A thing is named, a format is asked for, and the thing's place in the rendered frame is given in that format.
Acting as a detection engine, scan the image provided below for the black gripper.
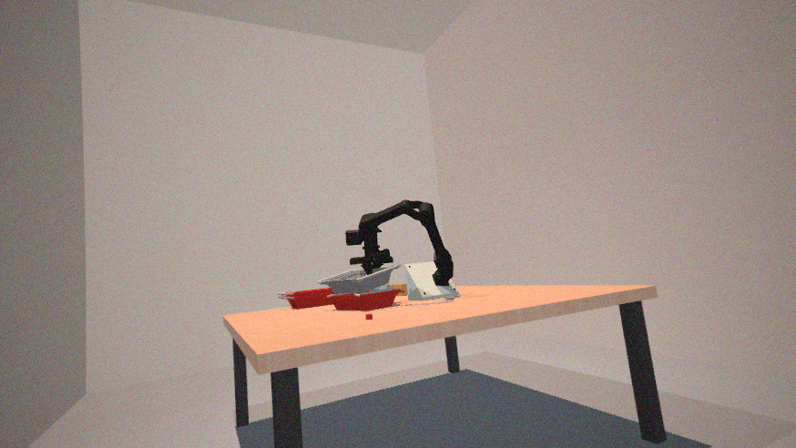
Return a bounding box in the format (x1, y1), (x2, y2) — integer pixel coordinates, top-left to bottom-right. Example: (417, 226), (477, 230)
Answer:
(350, 243), (393, 275)

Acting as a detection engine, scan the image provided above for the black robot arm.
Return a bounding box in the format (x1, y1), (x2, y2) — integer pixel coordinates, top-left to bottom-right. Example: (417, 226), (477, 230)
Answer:
(345, 199), (454, 286)

